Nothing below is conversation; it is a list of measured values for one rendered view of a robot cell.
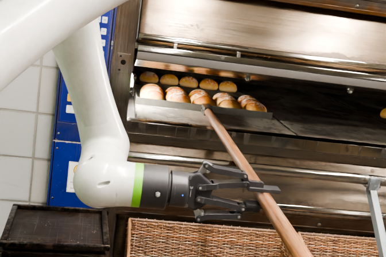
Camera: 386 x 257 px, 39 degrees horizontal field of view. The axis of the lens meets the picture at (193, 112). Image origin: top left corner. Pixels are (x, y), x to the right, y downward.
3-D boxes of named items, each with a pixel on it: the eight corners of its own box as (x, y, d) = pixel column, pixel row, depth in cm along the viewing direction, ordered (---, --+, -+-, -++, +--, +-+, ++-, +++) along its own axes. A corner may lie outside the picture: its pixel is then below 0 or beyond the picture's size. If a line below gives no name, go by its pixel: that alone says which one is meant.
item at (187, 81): (179, 86, 277) (181, 76, 276) (177, 84, 283) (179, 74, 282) (199, 88, 279) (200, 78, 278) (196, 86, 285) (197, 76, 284)
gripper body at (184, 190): (169, 163, 116) (212, 167, 118) (165, 201, 118) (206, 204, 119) (172, 174, 109) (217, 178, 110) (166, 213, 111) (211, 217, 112)
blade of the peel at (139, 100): (271, 119, 217) (273, 112, 217) (135, 104, 210) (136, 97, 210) (253, 102, 252) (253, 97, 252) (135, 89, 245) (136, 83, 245)
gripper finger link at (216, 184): (195, 186, 116) (195, 179, 116) (246, 182, 117) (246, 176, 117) (197, 191, 112) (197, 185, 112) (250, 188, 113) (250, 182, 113)
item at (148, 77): (138, 81, 274) (139, 70, 273) (139, 80, 281) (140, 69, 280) (158, 84, 275) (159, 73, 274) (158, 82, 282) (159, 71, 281)
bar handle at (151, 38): (141, 53, 164) (141, 53, 166) (247, 66, 169) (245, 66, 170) (143, 34, 164) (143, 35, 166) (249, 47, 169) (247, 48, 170)
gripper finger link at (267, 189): (245, 186, 117) (246, 183, 117) (276, 189, 118) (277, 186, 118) (248, 191, 114) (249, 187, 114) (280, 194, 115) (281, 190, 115)
